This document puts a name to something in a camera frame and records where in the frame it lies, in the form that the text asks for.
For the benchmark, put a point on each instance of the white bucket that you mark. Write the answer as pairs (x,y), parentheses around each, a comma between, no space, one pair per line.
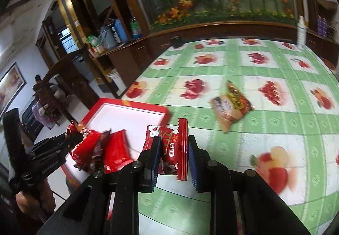
(116,80)

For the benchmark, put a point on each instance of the red white-flower snack packet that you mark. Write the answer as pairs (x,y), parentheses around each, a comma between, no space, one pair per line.
(172,155)

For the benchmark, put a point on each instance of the blue jug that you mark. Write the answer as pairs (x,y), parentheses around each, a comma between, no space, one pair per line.
(120,31)

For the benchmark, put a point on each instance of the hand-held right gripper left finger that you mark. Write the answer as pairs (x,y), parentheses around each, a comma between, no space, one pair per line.
(156,163)

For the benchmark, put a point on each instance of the purple bottle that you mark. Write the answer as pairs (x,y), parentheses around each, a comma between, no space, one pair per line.
(325,27)
(320,26)

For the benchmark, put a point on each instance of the grey bucket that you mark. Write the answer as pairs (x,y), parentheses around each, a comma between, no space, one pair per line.
(108,37)

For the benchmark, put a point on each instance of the green fruit print tablecloth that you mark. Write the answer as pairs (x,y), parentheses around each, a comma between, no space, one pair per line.
(264,123)

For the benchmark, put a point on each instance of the brown snack packet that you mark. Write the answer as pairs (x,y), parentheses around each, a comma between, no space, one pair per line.
(230,108)

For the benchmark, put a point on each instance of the wooden display cabinet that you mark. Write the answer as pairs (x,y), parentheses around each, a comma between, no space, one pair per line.
(68,12)

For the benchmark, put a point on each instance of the framed wall picture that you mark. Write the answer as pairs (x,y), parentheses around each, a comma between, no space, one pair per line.
(10,86)

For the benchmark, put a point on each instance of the person's left hand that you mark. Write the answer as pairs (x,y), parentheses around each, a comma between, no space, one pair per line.
(26,200)

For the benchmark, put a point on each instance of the dark red snack packet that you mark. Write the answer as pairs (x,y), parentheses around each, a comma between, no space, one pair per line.
(100,145)

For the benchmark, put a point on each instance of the red box with white inside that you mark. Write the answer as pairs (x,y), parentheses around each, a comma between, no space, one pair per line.
(127,116)

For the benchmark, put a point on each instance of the long red snack packet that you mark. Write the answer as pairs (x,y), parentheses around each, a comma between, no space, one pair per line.
(84,151)
(116,153)

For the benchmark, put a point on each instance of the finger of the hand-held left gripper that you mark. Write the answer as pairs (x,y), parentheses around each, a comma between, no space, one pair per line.
(58,141)
(53,158)

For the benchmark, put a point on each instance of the small red snack packet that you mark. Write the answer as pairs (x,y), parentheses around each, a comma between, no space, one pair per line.
(75,131)

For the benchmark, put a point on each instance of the white spray bottle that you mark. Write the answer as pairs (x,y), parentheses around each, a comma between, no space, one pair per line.
(301,32)

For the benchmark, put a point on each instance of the wooden chair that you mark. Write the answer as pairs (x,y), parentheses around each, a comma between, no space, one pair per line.
(71,78)

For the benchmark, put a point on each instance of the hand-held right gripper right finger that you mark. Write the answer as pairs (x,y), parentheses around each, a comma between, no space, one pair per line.
(193,166)

